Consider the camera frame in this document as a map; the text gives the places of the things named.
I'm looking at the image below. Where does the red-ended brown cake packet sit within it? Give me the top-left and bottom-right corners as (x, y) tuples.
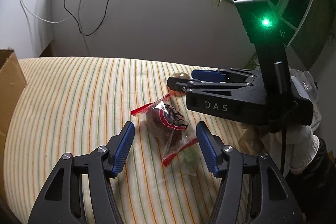
(130, 93), (198, 167)

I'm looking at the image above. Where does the clear packet green candy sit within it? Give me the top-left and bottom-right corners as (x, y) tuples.
(180, 145), (201, 176)

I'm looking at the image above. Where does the brown ball snack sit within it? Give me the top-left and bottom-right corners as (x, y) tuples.
(167, 72), (190, 97)

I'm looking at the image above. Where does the tan paper snack packet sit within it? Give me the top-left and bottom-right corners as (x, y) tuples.
(238, 123), (265, 156)

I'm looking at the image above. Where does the white gloved right hand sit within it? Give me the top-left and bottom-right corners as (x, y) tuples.
(261, 126), (320, 176)

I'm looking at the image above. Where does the brown cardboard box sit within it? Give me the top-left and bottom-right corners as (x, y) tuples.
(0, 48), (26, 201)

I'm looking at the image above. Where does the striped yellow table cloth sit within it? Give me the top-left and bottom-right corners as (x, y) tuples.
(3, 56), (266, 224)

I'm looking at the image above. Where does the black camera mount green light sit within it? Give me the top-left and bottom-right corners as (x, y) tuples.
(234, 0), (291, 97)

